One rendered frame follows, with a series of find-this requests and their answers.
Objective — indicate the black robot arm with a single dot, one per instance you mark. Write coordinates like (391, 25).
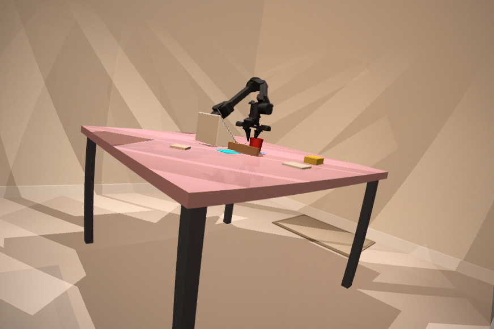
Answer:
(263, 106)

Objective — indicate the red cup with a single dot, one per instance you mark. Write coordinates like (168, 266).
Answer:
(256, 143)

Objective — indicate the yellow rectangular block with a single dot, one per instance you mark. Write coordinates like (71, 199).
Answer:
(313, 160)

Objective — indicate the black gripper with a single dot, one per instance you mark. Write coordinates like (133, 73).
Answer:
(258, 127)

